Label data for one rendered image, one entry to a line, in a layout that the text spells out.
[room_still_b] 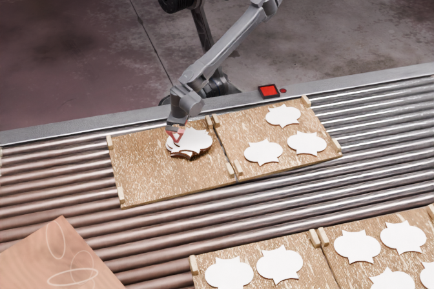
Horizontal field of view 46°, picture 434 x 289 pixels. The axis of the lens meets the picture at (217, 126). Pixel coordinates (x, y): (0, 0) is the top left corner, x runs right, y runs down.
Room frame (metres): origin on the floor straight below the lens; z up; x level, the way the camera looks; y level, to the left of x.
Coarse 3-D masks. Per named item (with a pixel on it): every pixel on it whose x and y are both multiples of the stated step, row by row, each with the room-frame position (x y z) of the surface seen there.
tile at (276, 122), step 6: (270, 108) 1.57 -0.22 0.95; (276, 108) 1.57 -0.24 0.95; (282, 108) 1.57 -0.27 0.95; (288, 108) 1.57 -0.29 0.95; (294, 108) 1.57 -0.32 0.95; (270, 114) 1.54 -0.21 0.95; (276, 114) 1.54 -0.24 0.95; (282, 114) 1.54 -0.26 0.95; (288, 114) 1.54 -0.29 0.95; (294, 114) 1.54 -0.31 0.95; (270, 120) 1.50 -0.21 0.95; (276, 120) 1.50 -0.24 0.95; (282, 120) 1.50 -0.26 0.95; (288, 120) 1.50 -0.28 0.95; (294, 120) 1.50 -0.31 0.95; (282, 126) 1.47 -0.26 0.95
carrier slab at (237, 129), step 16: (240, 112) 1.56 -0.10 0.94; (256, 112) 1.56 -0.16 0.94; (304, 112) 1.56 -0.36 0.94; (224, 128) 1.47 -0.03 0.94; (240, 128) 1.47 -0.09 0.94; (256, 128) 1.47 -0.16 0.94; (272, 128) 1.47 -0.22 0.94; (288, 128) 1.47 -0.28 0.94; (304, 128) 1.47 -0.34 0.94; (320, 128) 1.47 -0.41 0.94; (224, 144) 1.38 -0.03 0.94; (240, 144) 1.38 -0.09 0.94; (240, 160) 1.30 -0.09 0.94; (288, 160) 1.30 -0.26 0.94; (304, 160) 1.30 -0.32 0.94; (320, 160) 1.30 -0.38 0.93; (240, 176) 1.22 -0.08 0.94; (256, 176) 1.22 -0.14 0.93
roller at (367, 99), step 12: (432, 84) 1.77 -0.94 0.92; (360, 96) 1.69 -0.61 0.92; (372, 96) 1.69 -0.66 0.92; (384, 96) 1.69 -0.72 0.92; (396, 96) 1.70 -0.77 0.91; (312, 108) 1.61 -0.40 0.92; (324, 108) 1.62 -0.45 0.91; (84, 144) 1.39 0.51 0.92; (96, 144) 1.40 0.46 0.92; (0, 156) 1.33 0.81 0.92; (12, 156) 1.33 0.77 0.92; (24, 156) 1.33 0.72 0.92; (36, 156) 1.34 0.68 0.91; (48, 156) 1.34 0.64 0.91
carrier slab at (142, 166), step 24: (120, 144) 1.38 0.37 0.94; (144, 144) 1.38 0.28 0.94; (216, 144) 1.38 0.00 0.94; (120, 168) 1.25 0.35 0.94; (144, 168) 1.25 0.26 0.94; (168, 168) 1.25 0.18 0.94; (192, 168) 1.25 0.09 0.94; (216, 168) 1.25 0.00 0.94; (144, 192) 1.14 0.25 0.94; (168, 192) 1.14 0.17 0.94; (192, 192) 1.15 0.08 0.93
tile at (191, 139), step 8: (176, 136) 1.37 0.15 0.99; (184, 136) 1.37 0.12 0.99; (192, 136) 1.37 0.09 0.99; (200, 136) 1.37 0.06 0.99; (208, 136) 1.37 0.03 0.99; (176, 144) 1.32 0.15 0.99; (184, 144) 1.32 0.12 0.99; (192, 144) 1.32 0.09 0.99; (200, 144) 1.32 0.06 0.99; (208, 144) 1.32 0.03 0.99
